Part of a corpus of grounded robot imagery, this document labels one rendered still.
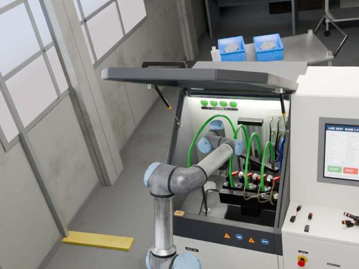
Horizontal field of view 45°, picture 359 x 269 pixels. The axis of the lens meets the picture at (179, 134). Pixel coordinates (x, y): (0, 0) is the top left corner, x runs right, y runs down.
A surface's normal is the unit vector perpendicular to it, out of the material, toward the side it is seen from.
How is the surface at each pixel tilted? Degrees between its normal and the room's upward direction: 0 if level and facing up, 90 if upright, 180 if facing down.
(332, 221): 0
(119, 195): 0
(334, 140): 76
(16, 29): 90
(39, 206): 90
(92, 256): 0
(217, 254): 90
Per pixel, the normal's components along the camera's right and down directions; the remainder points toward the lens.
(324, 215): -0.17, -0.84
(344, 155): -0.42, 0.33
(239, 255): -0.39, 0.55
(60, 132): 0.94, 0.02
